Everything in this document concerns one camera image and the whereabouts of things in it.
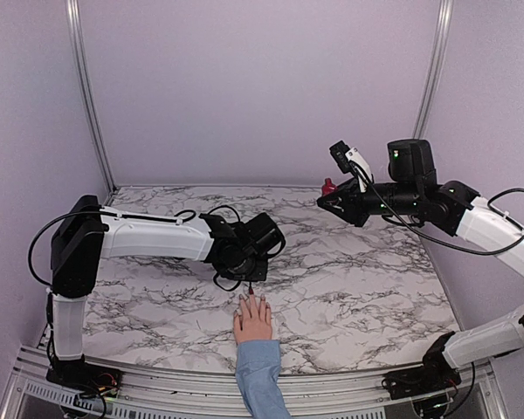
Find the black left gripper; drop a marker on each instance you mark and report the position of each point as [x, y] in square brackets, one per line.
[260, 274]

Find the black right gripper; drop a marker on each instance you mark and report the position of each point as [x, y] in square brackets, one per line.
[354, 212]

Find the red nail polish bottle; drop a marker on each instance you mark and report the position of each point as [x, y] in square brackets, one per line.
[328, 187]

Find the blue shirt sleeve forearm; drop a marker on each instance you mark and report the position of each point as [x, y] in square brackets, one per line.
[257, 373]

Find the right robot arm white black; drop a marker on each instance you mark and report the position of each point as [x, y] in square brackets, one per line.
[414, 197]

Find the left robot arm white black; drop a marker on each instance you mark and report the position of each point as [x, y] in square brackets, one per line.
[238, 251]

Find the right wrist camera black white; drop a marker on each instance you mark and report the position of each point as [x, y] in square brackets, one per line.
[349, 160]

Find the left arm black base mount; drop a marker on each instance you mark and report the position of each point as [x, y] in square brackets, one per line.
[82, 375]

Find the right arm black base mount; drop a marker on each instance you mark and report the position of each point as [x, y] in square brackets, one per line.
[434, 374]

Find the right aluminium corner post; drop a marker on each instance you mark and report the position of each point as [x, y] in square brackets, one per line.
[436, 65]

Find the aluminium corner post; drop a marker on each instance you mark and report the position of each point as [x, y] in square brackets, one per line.
[436, 65]
[85, 86]

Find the left aluminium corner post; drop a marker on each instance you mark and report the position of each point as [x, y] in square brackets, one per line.
[85, 86]

